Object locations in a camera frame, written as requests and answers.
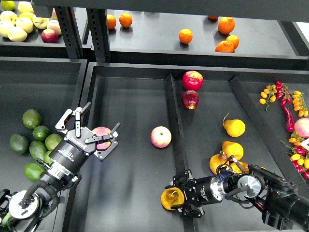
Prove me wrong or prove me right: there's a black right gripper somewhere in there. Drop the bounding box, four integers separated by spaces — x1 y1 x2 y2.
165 170 222 218

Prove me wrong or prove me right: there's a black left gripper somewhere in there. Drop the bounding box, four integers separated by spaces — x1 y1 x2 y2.
49 101 121 178

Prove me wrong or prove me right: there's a yellow pear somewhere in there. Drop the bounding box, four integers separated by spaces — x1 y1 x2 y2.
222 141 244 160
230 161 249 174
222 113 246 138
161 187 184 211
209 151 227 174

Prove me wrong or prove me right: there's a dark green avocado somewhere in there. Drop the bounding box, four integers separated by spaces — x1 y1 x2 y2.
32 125 51 141

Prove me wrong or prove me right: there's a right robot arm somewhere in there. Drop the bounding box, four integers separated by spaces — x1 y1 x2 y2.
161 156 309 232

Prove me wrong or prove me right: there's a light green avocado upper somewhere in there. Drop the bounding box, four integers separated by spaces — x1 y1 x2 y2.
45 133 62 151

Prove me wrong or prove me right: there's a light green avocado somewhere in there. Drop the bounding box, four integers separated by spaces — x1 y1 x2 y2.
45 133 62 151
43 150 53 165

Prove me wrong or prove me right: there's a light green avocado lower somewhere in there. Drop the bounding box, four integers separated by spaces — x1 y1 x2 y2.
43 150 53 165

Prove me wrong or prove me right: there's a green avocado middle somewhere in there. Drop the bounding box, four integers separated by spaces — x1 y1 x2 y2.
29 140 48 160

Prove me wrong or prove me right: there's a green avocado top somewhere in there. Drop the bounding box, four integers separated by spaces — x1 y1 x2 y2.
22 109 42 130

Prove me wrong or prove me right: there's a green avocado bottom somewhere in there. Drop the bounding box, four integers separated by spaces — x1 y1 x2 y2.
24 162 46 182

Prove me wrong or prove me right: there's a dark avocado far left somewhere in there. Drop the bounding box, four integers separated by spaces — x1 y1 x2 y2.
10 134 29 154

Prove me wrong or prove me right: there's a pink apple left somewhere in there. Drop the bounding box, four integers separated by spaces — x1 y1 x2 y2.
92 127 111 150

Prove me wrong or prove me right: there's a pink apple centre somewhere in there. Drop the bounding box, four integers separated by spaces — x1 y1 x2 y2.
151 126 171 148

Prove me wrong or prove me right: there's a black middle tray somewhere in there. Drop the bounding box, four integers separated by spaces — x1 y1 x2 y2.
63 63 309 232

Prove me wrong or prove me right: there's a dark red apple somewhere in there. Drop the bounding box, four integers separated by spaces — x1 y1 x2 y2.
181 90 199 110

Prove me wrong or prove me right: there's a red apple on shelf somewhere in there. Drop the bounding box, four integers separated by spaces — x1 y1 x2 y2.
41 29 59 44

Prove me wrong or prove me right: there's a mixed cherry tomato cluster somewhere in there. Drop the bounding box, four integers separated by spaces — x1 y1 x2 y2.
280 131 309 180

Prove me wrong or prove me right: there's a bright red apple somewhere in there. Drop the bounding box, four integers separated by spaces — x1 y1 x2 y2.
182 71 204 91

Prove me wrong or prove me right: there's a pink apple on shelf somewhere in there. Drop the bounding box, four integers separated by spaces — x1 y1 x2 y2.
47 20 62 36

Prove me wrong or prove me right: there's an orange left edge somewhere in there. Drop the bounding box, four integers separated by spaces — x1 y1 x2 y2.
107 14 117 30

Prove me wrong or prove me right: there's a black upper shelf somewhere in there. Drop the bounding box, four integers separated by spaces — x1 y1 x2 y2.
0 0 309 70

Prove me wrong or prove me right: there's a red chili pepper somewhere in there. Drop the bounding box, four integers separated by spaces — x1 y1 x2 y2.
280 99 295 132

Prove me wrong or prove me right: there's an orange cherry tomato bunch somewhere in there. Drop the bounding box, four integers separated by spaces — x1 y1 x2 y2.
259 84 277 111

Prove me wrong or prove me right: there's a pile of yellow apples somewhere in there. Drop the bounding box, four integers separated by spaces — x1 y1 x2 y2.
0 1 50 42

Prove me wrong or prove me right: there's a pink peach right edge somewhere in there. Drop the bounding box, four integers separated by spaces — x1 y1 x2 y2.
295 118 309 138

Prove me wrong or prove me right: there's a red cherry tomato bunch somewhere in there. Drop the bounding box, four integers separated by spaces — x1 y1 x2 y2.
275 81 292 104

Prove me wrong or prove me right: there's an orange centre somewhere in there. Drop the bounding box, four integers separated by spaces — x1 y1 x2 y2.
179 29 193 44

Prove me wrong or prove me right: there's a yellow cherry tomato bunch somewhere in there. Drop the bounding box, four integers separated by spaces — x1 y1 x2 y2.
292 91 309 117

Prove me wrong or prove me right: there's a green lime on shelf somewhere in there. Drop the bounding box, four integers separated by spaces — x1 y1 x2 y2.
0 0 15 11

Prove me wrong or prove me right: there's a black shelf post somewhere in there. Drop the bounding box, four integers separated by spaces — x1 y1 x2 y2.
86 8 111 63

